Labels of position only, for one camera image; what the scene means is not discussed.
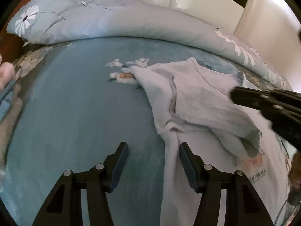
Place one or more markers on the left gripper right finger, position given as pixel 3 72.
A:
pixel 193 167

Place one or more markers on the teal bed sheet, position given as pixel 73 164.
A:
pixel 74 116

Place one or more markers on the person's left hand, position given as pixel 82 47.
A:
pixel 7 73

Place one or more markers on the blue folded garment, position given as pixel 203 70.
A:
pixel 7 99

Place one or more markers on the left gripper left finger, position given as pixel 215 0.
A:
pixel 114 165

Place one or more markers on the red wooden bed frame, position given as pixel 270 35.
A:
pixel 15 23

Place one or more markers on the light blue sweatshirt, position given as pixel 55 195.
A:
pixel 191 104

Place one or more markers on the floral light blue quilt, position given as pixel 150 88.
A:
pixel 67 20

